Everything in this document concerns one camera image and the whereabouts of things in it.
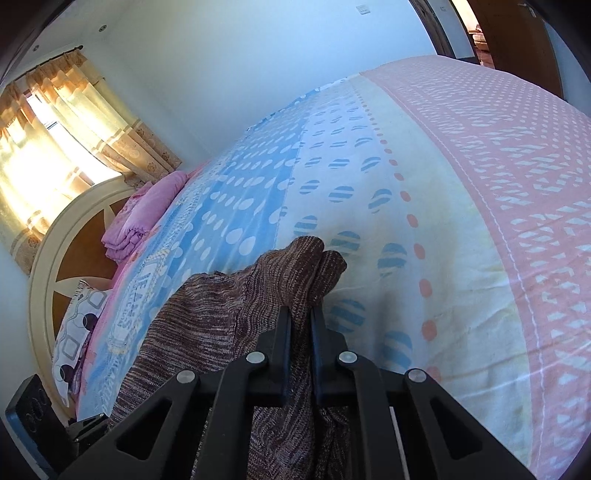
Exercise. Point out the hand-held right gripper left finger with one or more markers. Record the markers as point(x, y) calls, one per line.
point(287, 337)

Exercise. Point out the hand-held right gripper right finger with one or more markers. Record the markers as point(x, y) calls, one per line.
point(315, 337)

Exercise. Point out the brown knit sweater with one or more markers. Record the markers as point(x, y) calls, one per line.
point(217, 332)

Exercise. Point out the blue polka dot bed sheet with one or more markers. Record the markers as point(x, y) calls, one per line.
point(392, 230)

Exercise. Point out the folded pink quilt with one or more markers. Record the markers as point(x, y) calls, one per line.
point(138, 217)

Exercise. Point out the white patterned pillow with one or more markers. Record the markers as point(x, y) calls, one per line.
point(76, 327)

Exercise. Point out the cream wooden headboard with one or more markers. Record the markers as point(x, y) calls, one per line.
point(69, 240)

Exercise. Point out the black speaker box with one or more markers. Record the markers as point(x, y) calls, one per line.
point(32, 424)

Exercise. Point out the beige patterned curtain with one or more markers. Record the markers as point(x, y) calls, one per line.
point(69, 138)

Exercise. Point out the brown wooden door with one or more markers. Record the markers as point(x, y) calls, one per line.
point(517, 32)

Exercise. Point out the white wall switch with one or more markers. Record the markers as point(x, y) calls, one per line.
point(363, 8)

